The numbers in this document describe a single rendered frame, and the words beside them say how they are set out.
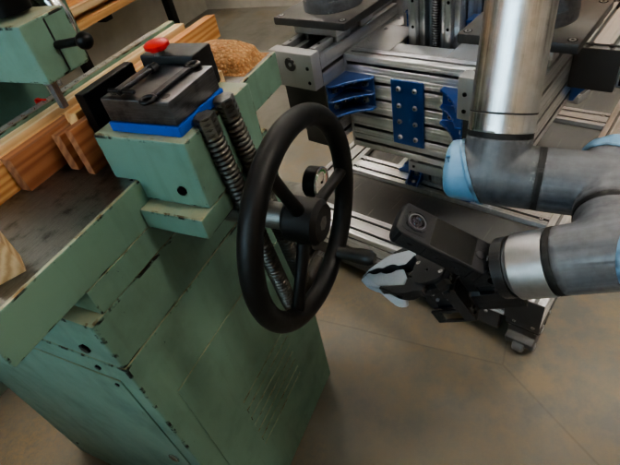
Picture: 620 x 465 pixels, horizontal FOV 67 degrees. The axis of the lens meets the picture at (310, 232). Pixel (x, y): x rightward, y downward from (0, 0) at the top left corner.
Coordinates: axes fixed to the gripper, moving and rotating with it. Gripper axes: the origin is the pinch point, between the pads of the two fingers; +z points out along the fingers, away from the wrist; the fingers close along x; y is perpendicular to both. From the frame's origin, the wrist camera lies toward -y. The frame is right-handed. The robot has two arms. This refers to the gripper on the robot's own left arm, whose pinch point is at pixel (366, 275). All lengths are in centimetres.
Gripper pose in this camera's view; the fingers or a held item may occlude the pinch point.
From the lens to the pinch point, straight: 67.0
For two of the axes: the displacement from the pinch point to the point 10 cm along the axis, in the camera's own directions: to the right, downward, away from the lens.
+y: 6.0, 6.8, 4.2
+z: -6.9, 1.8, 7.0
